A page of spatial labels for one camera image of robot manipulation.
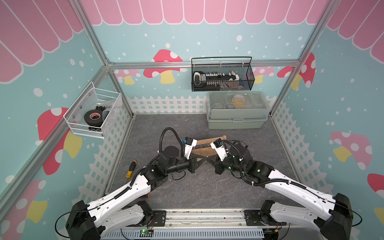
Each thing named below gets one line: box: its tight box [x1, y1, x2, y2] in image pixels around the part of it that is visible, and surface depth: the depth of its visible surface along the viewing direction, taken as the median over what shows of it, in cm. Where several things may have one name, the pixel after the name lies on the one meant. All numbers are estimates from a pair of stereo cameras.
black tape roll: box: [84, 109, 104, 127], surface depth 71 cm
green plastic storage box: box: [206, 91, 271, 130], surface depth 104 cm
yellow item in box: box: [232, 94, 245, 109], surface depth 105 cm
